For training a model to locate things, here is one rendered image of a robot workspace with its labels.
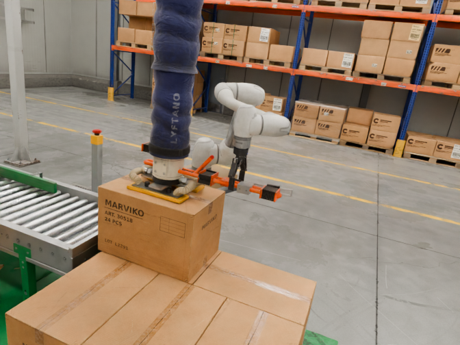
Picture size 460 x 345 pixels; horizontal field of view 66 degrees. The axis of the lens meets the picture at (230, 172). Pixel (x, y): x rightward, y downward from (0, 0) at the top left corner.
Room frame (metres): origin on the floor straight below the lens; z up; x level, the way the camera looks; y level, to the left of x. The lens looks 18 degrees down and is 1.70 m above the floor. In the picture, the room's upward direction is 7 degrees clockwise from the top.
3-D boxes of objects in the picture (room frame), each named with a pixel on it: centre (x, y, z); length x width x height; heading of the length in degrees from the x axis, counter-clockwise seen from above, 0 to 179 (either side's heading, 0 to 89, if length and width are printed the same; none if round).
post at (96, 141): (2.66, 1.07, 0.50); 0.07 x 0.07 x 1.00; 70
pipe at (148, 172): (1.87, 0.35, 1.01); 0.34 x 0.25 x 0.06; 69
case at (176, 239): (1.87, 0.36, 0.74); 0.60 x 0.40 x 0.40; 70
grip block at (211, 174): (1.79, 0.11, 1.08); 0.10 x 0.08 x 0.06; 159
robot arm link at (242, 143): (1.73, -0.04, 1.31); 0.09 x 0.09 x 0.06
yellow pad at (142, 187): (1.79, 0.38, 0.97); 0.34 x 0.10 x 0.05; 69
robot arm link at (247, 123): (1.74, -0.05, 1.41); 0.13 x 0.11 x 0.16; 106
